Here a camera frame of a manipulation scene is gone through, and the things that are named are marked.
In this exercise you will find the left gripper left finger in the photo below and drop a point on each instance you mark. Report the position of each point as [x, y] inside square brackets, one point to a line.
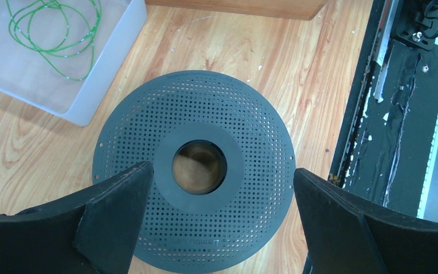
[94, 230]

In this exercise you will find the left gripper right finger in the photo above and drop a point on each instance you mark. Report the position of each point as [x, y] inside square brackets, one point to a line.
[349, 234]

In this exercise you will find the dark grey perforated spool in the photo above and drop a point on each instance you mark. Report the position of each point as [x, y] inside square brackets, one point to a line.
[223, 164]

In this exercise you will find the translucent plastic tray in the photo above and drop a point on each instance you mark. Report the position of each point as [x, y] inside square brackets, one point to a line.
[62, 56]

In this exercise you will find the wooden compartment tray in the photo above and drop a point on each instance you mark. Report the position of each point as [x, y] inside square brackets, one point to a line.
[289, 9]

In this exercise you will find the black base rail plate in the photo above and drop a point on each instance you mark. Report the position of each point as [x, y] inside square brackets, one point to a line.
[351, 167]

